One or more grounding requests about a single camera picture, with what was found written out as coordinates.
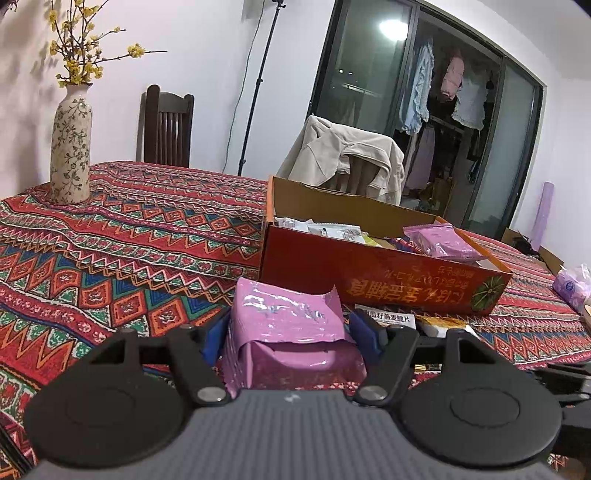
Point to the floral ceramic vase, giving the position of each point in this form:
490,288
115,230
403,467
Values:
70,147

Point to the pink snack packet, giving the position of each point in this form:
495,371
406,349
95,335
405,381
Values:
443,242

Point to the pink hanging garment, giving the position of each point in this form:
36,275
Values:
452,78

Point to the cracker snack packet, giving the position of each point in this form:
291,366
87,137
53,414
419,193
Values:
385,316
450,327

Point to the sliding glass door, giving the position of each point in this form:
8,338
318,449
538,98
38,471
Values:
360,78

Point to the white labelled snack packet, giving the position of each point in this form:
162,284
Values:
291,224

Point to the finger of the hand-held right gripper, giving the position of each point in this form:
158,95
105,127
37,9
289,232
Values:
568,376

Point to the purple tissue pack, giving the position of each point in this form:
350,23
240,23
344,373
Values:
572,286

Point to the orange red cardboard box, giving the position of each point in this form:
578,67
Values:
369,272

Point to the beige jacket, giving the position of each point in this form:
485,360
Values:
323,157

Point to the dark wooden chair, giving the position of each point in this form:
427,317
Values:
168,134

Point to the white hanging garment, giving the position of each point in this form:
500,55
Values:
471,104

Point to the yellow flower sprigs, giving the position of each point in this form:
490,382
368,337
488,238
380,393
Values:
78,50

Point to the brown cardboard box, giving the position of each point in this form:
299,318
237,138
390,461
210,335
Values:
551,261

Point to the bowl of chips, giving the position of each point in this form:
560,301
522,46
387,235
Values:
587,310

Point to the pale hanging pants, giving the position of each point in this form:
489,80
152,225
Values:
421,159

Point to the light blue hanging shirt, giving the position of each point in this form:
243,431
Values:
415,87

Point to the mauve snack packet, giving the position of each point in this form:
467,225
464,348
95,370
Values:
286,341

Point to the purple rolled mat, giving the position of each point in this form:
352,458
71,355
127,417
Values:
542,212

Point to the black light stand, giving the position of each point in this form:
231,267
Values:
261,92

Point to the yellow green snack packet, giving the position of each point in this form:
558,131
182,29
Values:
373,241

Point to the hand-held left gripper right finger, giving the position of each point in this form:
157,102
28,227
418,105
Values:
367,334

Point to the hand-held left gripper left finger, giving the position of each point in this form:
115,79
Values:
213,337

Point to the light wooden chair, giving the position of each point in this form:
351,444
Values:
358,177

